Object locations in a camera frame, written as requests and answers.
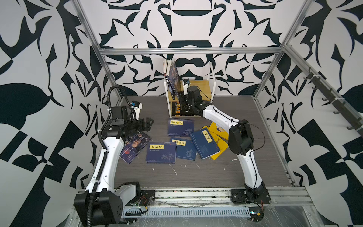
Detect purple book with old man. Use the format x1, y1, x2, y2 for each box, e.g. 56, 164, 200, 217
168, 60, 181, 99

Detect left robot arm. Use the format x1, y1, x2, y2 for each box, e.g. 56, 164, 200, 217
74, 85, 154, 227

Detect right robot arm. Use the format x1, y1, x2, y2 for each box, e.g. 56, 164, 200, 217
184, 86, 268, 198

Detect wooden white bookshelf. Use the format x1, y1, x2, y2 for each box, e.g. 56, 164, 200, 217
163, 59, 216, 118

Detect black book lying in shelf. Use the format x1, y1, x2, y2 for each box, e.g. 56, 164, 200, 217
171, 101, 198, 117

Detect black book leaning upright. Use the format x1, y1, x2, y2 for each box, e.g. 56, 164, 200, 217
163, 59, 175, 99

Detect yellow book under blue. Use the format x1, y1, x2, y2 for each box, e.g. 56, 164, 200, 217
201, 126, 228, 161

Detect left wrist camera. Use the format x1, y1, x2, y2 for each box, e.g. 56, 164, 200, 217
131, 101, 142, 121

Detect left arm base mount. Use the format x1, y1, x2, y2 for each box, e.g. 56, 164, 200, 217
127, 190, 156, 206

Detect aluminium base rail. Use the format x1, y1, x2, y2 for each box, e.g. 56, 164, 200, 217
70, 185, 315, 211

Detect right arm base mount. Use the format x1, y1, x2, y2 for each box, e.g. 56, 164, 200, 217
231, 187, 271, 204

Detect wall hook rail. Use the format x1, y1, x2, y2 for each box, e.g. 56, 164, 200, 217
303, 68, 363, 131

